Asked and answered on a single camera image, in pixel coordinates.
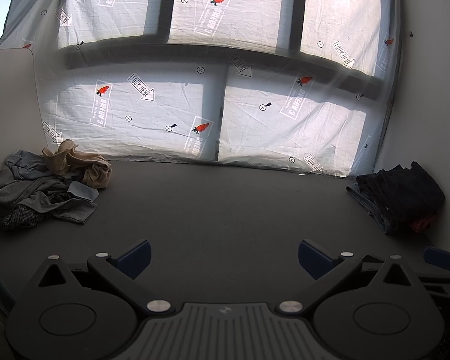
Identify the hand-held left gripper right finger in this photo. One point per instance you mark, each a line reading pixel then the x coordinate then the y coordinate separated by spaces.
pixel 315 258

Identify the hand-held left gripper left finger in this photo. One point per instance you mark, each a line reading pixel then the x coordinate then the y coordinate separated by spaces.
pixel 134 258

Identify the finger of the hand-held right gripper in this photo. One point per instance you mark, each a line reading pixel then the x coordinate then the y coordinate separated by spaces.
pixel 440 287
pixel 440 257

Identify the beige long-sleeve sweater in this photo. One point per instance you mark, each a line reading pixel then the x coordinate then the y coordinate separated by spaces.
pixel 93 170

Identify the red cloth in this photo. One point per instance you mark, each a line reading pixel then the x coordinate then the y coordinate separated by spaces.
pixel 423 223

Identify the black folded garment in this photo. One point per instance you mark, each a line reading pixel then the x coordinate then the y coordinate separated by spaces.
pixel 401 191

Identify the folded blue jeans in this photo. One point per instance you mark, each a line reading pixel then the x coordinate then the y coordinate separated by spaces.
pixel 375 210

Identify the small blue-grey cloth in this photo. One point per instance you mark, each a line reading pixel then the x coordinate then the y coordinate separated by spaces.
pixel 83 191

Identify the dark checkered cloth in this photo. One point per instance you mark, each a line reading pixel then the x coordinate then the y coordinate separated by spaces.
pixel 20 217

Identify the grey shirt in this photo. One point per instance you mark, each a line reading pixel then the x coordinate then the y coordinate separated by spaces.
pixel 30 191

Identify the white printed sheet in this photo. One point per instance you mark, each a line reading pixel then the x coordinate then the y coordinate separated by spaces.
pixel 153 120

